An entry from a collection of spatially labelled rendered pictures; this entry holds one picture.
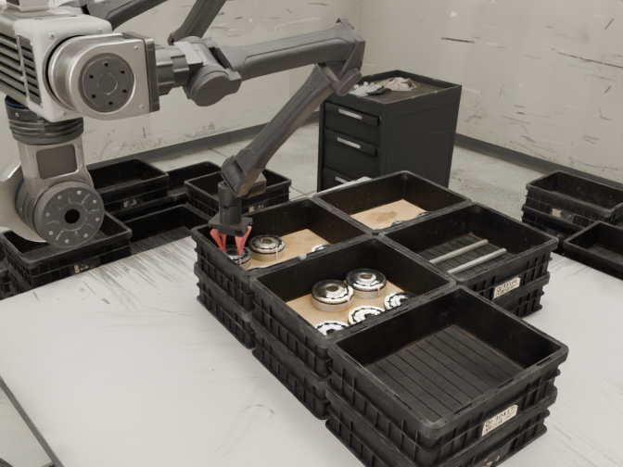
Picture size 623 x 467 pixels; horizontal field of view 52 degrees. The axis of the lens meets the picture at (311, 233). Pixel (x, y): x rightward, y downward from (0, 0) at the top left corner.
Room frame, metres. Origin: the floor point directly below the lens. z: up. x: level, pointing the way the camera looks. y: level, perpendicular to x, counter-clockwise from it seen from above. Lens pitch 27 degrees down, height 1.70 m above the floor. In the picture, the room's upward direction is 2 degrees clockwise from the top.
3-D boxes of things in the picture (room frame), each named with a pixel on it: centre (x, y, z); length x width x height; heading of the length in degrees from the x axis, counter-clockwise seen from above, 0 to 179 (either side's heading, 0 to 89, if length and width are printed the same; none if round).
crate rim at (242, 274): (1.51, 0.08, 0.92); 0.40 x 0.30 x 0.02; 127
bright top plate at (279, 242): (1.57, 0.12, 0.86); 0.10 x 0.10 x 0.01
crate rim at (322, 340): (1.27, -0.10, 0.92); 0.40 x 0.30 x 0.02; 127
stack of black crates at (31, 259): (2.11, 0.92, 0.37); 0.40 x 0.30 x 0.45; 133
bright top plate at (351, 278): (1.40, -0.14, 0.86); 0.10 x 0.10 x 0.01
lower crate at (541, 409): (1.03, -0.28, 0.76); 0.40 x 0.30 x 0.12; 127
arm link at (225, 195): (1.51, 0.21, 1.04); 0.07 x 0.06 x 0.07; 133
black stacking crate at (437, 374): (1.03, -0.28, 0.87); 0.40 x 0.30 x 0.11; 127
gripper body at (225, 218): (1.50, 0.21, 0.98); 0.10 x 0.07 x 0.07; 74
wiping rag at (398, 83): (3.38, -0.44, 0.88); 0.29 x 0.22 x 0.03; 133
